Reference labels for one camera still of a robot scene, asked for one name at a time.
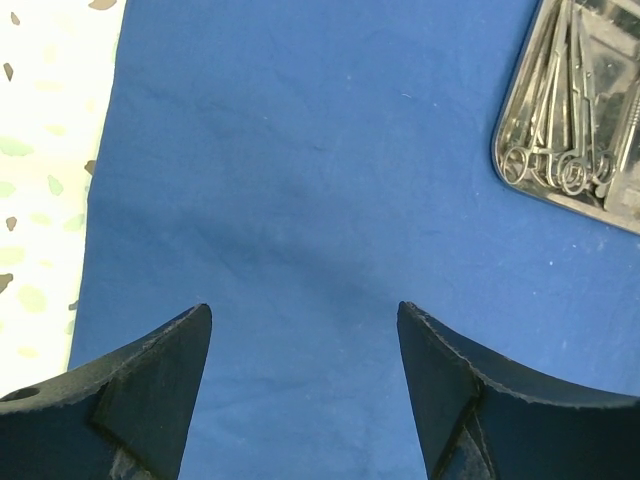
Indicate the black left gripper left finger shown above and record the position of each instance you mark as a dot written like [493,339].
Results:
[124,415]

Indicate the steel scalpel handle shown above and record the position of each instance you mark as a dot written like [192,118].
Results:
[622,138]

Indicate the blue surgical drape cloth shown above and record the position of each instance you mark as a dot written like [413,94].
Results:
[303,167]

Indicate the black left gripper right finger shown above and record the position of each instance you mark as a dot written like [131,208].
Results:
[481,415]

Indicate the steel surgical scissors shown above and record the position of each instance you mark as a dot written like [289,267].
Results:
[584,164]

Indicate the steel instrument tray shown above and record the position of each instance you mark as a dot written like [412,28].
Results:
[568,132]

